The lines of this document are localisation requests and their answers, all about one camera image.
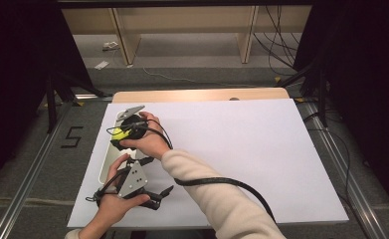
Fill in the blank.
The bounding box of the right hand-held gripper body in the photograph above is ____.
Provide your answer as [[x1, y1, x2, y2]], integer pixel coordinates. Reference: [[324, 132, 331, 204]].
[[116, 105, 149, 140]]

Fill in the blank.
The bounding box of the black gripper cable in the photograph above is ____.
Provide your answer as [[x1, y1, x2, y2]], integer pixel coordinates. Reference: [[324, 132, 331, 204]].
[[85, 165, 131, 204], [105, 119, 278, 224]]

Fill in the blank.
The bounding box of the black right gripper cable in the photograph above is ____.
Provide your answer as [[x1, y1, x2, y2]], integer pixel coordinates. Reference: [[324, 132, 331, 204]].
[[105, 119, 278, 224]]

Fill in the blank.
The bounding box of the black tripod stand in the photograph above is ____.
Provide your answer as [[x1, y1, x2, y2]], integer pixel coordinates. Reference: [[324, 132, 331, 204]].
[[44, 71, 107, 133], [276, 56, 331, 128]]

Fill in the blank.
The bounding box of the aluminium floor rail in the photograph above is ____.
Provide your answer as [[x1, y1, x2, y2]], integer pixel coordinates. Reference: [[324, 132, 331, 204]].
[[300, 100, 389, 239], [0, 94, 114, 239]]

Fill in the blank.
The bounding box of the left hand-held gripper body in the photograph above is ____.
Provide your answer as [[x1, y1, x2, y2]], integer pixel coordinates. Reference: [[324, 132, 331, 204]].
[[116, 158, 163, 211]]

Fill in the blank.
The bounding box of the white floor cable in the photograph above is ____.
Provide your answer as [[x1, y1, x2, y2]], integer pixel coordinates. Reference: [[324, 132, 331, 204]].
[[141, 67, 257, 89]]

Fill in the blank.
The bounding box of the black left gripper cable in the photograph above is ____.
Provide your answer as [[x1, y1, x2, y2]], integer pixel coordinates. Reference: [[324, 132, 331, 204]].
[[85, 165, 131, 204]]

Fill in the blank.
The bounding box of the light wooden desk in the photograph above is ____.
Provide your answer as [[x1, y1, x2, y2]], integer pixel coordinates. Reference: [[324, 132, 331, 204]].
[[62, 5, 312, 66]]

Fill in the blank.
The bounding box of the thin black floor cable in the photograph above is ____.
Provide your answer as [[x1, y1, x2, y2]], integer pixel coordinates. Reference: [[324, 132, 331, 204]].
[[302, 112, 374, 239]]

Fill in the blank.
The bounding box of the person's left hand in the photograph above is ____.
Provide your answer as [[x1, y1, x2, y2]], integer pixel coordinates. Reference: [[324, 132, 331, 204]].
[[94, 153, 151, 230]]

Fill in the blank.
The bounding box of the white power strip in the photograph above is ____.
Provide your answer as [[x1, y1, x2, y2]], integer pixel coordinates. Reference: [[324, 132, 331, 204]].
[[101, 41, 120, 52]]

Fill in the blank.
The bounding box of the white foam board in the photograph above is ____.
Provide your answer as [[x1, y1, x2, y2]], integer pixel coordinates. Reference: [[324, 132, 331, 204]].
[[67, 98, 350, 230]]

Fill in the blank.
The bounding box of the yellow tennis ball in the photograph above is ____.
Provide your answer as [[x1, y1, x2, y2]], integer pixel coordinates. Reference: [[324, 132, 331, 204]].
[[111, 127, 131, 141]]

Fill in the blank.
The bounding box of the dark curtain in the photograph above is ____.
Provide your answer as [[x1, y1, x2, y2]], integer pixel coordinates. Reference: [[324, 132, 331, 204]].
[[292, 0, 389, 218], [0, 0, 95, 195]]

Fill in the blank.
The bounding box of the wooden table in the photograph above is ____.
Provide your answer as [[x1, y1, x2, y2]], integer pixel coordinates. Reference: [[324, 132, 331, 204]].
[[111, 87, 291, 104]]

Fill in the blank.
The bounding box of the person's right hand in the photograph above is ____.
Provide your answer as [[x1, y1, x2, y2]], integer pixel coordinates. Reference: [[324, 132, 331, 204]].
[[118, 111, 172, 160]]

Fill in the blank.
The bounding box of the bundle of black cables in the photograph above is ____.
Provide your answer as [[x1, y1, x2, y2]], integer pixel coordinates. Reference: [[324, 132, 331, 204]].
[[253, 5, 302, 78]]

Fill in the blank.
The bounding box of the white plastic bin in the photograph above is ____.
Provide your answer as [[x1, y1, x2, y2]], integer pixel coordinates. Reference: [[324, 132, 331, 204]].
[[97, 110, 149, 185]]

